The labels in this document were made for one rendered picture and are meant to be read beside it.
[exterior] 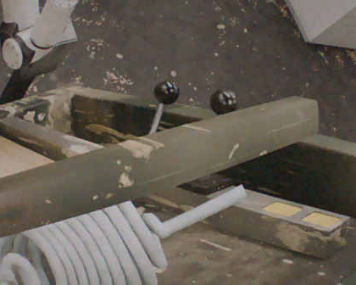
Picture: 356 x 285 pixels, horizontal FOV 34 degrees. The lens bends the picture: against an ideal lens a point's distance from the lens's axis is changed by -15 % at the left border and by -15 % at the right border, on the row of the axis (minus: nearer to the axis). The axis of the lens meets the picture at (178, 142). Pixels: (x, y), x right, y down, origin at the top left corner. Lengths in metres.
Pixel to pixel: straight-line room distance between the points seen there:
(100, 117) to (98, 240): 1.13
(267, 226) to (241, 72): 2.46
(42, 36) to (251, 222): 0.60
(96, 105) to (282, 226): 0.80
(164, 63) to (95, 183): 2.72
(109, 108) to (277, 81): 2.00
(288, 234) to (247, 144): 0.45
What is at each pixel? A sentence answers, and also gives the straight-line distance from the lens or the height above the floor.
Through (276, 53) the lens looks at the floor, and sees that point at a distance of 3.48.
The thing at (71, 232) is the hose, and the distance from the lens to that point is 0.34.
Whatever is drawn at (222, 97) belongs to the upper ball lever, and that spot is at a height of 1.55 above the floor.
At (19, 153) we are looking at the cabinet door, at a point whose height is 1.11.
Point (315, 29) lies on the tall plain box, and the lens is 3.63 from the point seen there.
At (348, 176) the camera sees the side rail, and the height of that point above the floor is 1.56.
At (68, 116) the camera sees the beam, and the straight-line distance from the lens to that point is 1.57.
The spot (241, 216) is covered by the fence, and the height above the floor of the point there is 1.56.
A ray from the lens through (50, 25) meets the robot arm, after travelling 1.20.
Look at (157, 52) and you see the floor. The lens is 2.99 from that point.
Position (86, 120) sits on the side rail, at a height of 0.92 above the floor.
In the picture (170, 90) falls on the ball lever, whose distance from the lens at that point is 0.98.
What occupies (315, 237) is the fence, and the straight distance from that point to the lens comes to 0.74.
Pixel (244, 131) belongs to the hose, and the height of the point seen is 1.96.
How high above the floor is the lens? 2.18
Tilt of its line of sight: 51 degrees down
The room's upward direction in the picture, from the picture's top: 52 degrees clockwise
